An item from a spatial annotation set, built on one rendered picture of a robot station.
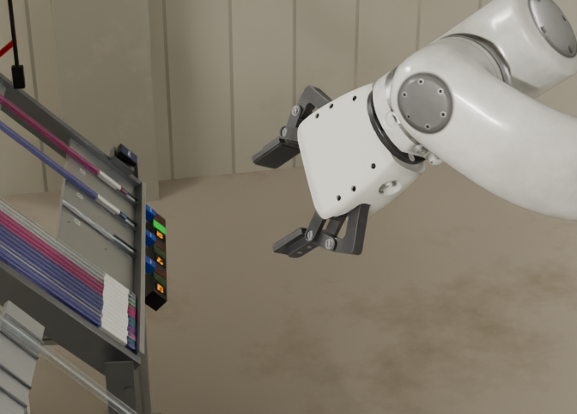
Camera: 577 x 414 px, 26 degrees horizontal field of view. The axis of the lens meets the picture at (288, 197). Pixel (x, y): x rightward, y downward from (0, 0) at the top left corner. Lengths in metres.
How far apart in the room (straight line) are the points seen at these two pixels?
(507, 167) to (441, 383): 2.55
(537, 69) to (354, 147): 0.19
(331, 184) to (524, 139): 0.23
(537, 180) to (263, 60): 3.40
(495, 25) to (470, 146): 0.11
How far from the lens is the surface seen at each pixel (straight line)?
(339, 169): 1.08
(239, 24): 4.24
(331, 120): 1.10
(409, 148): 1.04
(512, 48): 0.97
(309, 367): 3.49
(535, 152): 0.92
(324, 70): 4.37
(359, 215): 1.08
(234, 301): 3.76
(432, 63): 0.93
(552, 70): 0.98
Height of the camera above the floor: 2.08
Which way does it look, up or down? 29 degrees down
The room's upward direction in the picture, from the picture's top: straight up
